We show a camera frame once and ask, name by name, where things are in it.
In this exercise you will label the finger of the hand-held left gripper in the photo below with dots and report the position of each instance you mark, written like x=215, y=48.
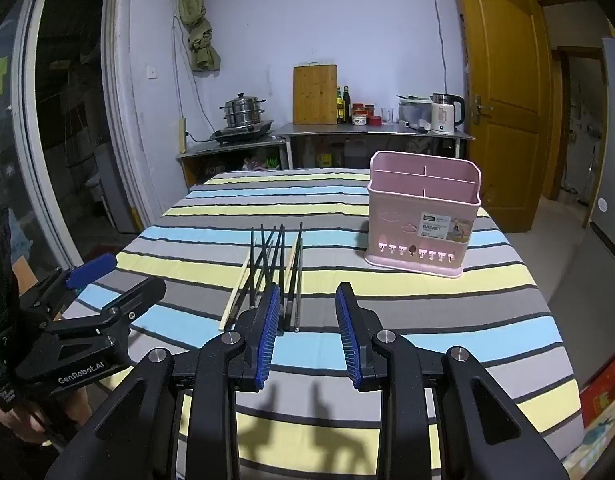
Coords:
x=92, y=267
x=137, y=300

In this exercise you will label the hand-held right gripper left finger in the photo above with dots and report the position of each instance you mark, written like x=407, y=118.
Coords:
x=267, y=335

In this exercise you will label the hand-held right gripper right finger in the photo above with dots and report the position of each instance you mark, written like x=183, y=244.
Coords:
x=347, y=340

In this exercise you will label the pile of chopsticks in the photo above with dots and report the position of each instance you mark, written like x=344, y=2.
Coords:
x=298, y=280

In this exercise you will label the pink plastic utensil basket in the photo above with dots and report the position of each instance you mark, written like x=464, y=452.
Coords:
x=412, y=200

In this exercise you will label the person's left hand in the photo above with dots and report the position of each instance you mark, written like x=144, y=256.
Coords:
x=22, y=427

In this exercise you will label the striped tablecloth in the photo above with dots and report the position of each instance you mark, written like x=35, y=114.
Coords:
x=337, y=260

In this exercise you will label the glass sliding door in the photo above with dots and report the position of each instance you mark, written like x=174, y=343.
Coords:
x=62, y=110

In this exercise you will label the yellowed power strip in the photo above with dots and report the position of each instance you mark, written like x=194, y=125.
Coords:
x=183, y=135

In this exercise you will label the low steel shelf stand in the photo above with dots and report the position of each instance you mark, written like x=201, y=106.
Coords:
x=227, y=152

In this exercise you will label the black induction cooker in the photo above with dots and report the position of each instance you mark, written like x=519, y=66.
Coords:
x=240, y=135

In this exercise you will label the steel counter table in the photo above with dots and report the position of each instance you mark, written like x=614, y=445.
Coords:
x=367, y=131

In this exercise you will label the steel steamer pot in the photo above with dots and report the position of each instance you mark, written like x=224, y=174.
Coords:
x=243, y=110

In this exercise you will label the red round container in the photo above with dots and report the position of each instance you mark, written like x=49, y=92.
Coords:
x=374, y=121

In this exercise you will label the clear drinking glass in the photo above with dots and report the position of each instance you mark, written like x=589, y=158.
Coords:
x=387, y=116

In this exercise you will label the dark sauce bottle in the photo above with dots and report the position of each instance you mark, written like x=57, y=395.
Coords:
x=347, y=107

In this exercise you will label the yellow oil bottle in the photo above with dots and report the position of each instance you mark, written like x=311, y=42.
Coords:
x=339, y=107

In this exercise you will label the translucent storage box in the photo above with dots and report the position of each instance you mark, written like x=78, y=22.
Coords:
x=415, y=112

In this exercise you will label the white electric kettle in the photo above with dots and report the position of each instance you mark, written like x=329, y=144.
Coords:
x=445, y=117

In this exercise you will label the wooden cutting board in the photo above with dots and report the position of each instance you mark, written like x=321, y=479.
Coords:
x=315, y=95

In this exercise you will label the red cardboard box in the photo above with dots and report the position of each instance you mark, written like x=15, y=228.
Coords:
x=605, y=390

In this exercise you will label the yellow wooden door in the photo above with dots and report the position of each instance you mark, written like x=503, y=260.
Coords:
x=497, y=110

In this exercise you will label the green hanging curtain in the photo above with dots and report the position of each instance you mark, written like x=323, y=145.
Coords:
x=197, y=10

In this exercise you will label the white wall switch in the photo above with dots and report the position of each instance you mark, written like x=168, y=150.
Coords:
x=151, y=72

